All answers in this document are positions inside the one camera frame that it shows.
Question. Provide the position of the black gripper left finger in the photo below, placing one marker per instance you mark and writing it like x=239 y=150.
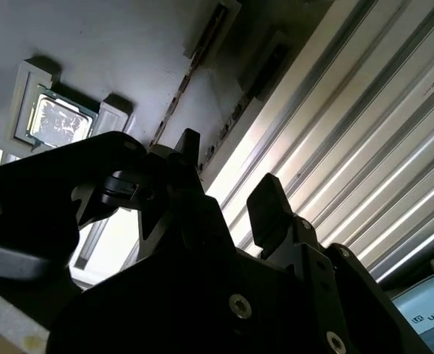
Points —
x=36 y=191

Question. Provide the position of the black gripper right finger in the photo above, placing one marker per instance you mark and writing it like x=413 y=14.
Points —
x=272 y=214

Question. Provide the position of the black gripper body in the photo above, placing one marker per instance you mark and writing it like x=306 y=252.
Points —
x=165 y=317

